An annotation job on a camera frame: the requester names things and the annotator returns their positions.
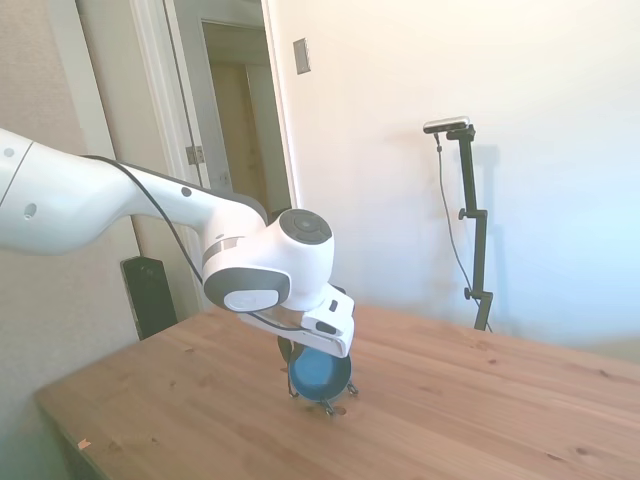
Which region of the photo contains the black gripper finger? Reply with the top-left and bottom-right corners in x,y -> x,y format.
277,336 -> 302,363

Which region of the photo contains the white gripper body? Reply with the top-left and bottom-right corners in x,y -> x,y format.
237,308 -> 357,359

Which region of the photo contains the blue bowl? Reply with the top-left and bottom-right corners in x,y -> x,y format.
288,347 -> 353,403

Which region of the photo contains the black upright box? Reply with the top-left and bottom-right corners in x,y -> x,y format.
121,256 -> 179,342

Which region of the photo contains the wooden hallway door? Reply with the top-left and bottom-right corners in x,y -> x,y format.
209,59 -> 291,221

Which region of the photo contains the white open door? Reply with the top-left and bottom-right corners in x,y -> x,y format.
164,0 -> 247,201

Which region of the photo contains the white door with knob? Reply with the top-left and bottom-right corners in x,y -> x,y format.
74,0 -> 206,314

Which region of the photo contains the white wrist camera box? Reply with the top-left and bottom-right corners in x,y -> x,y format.
301,293 -> 357,337

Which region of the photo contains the black wire dish rack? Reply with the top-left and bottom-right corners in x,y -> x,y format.
284,367 -> 360,417

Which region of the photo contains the black camera stand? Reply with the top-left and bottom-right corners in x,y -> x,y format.
444,124 -> 495,332

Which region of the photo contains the silver black exterior camera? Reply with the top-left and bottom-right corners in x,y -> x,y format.
422,114 -> 473,136

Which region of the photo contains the grey wall switch plate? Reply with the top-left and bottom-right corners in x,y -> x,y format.
292,37 -> 313,76

